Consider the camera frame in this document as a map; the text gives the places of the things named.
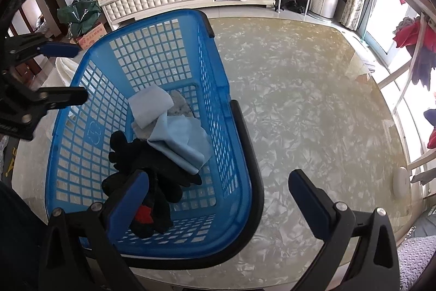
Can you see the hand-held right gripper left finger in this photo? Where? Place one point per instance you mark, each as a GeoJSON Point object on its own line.
{"type": "Point", "coordinates": [126, 205]}

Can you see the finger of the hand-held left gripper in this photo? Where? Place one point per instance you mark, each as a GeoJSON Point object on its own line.
{"type": "Point", "coordinates": [64, 96]}
{"type": "Point", "coordinates": [61, 50]}

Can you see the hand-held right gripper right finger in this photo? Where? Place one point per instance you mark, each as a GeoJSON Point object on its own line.
{"type": "Point", "coordinates": [308, 205]}

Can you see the white towel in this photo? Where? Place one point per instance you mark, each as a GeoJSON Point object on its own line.
{"type": "Point", "coordinates": [64, 71]}

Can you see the black plush toy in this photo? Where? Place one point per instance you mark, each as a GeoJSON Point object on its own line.
{"type": "Point", "coordinates": [153, 171]}

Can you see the light blue cloth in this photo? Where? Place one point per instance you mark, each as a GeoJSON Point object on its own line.
{"type": "Point", "coordinates": [180, 141]}

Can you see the blue plastic basket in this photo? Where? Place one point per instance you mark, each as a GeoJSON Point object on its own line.
{"type": "Point", "coordinates": [146, 49]}

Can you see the white cloth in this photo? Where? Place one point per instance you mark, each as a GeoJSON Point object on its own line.
{"type": "Point", "coordinates": [150, 103]}

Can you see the grey cloth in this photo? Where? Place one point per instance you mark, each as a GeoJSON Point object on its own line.
{"type": "Point", "coordinates": [179, 105]}

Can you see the cardboard box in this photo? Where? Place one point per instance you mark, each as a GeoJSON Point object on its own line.
{"type": "Point", "coordinates": [90, 37]}

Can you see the white round device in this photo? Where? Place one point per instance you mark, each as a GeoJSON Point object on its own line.
{"type": "Point", "coordinates": [401, 182]}

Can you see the chair with grey cover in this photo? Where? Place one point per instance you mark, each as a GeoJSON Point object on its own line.
{"type": "Point", "coordinates": [417, 263]}

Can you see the clothes drying rack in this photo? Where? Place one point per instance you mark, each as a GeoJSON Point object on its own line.
{"type": "Point", "coordinates": [419, 38]}

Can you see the red garment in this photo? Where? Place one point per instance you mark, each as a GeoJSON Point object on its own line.
{"type": "Point", "coordinates": [414, 33]}

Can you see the dark wooden door frame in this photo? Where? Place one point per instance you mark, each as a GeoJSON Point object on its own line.
{"type": "Point", "coordinates": [30, 4]}

